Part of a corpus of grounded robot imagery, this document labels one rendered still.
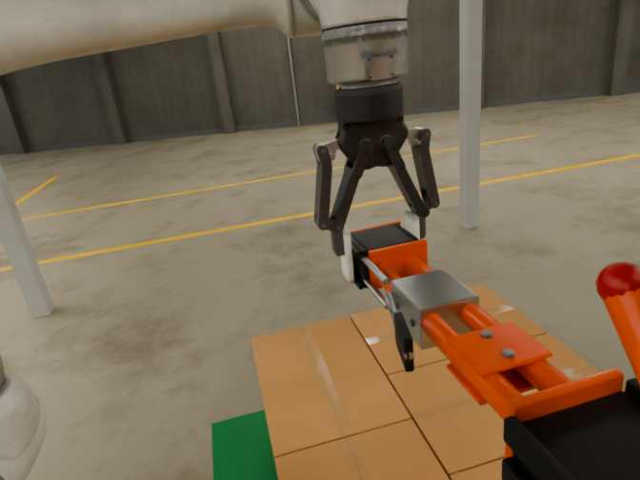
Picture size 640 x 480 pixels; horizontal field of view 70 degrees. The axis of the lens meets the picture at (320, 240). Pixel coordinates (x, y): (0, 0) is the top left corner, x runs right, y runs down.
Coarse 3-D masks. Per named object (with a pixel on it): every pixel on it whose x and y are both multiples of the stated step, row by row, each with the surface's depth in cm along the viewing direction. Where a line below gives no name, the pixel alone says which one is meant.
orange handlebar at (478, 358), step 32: (416, 256) 54; (384, 288) 51; (480, 320) 40; (448, 352) 38; (480, 352) 35; (512, 352) 34; (544, 352) 34; (480, 384) 34; (512, 384) 35; (544, 384) 33
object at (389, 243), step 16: (384, 224) 61; (400, 224) 62; (368, 240) 57; (384, 240) 56; (400, 240) 55; (416, 240) 55; (368, 256) 54; (384, 256) 54; (400, 256) 54; (400, 272) 55
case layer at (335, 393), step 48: (480, 288) 191; (288, 336) 173; (336, 336) 170; (384, 336) 166; (288, 384) 148; (336, 384) 145; (384, 384) 143; (432, 384) 140; (288, 432) 128; (336, 432) 126; (384, 432) 124; (432, 432) 123; (480, 432) 121
